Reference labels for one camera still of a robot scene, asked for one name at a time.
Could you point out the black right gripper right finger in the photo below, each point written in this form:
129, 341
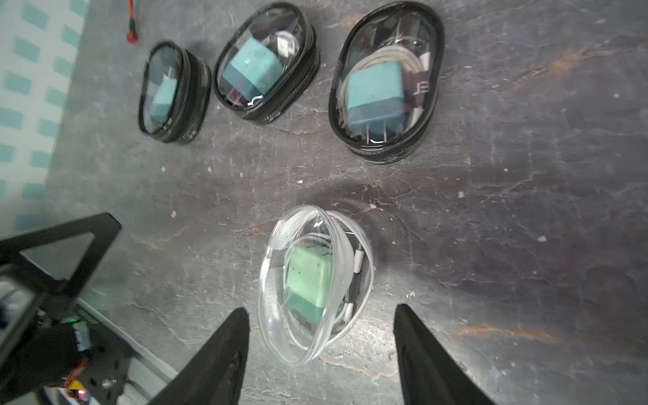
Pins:
428, 374

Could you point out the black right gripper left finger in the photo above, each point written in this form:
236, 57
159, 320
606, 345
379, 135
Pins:
215, 374

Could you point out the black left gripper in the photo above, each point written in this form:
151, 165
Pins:
43, 273

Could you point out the green charger cube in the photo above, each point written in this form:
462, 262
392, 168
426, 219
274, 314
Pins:
308, 280

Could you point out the teal charger cube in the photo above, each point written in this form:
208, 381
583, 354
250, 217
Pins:
253, 71
374, 100

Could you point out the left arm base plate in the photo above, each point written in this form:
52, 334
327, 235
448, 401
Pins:
106, 374

